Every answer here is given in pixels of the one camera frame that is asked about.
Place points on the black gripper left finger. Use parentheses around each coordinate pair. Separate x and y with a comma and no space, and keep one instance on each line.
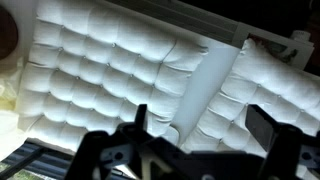
(141,116)

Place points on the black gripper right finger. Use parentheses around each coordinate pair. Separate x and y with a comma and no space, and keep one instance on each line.
(260,126)

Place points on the white tufted seat cushion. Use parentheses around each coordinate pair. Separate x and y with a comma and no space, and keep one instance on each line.
(100,66)
(263,100)

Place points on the white framed picture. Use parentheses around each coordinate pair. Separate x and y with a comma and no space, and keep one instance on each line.
(300,50)

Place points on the dark brown round object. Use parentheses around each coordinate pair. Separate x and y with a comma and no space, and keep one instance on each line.
(7,33)

